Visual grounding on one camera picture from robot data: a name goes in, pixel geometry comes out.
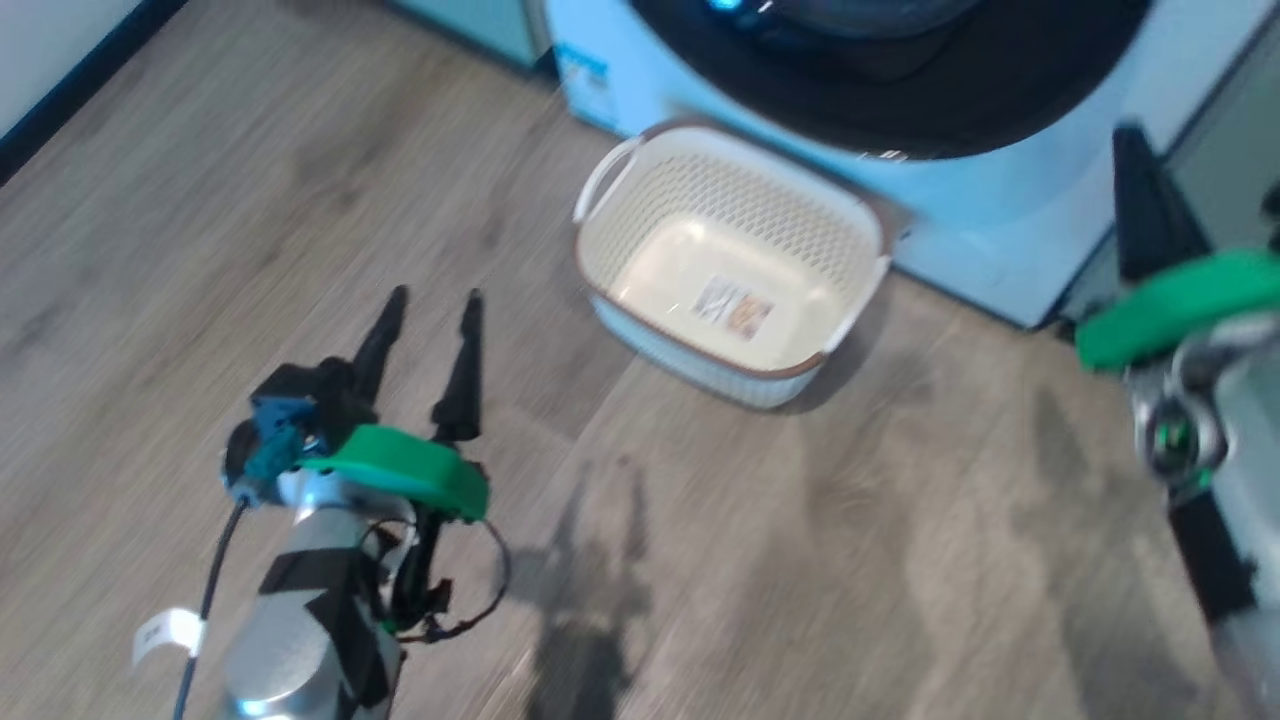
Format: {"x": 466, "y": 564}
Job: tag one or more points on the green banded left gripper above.
{"x": 420, "y": 465}

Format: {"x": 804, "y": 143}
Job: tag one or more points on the paper label in basket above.
{"x": 735, "y": 308}

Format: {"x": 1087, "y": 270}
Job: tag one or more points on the dark baseboard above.
{"x": 40, "y": 120}

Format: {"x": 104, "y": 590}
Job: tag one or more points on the dark round washer door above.
{"x": 900, "y": 100}

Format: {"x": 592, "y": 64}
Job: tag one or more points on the blue energy label sticker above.
{"x": 583, "y": 80}

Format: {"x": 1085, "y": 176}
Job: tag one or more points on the white washing machine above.
{"x": 1000, "y": 220}

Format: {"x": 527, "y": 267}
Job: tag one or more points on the cream perforated laundry basket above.
{"x": 730, "y": 380}

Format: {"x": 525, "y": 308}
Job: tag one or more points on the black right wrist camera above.
{"x": 1273, "y": 215}

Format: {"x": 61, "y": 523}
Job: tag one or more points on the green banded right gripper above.
{"x": 1170, "y": 310}

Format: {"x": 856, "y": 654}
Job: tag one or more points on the black blue left wrist camera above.
{"x": 300, "y": 400}

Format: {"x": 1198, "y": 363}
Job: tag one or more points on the pale green cabinet panel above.
{"x": 480, "y": 25}
{"x": 1230, "y": 120}

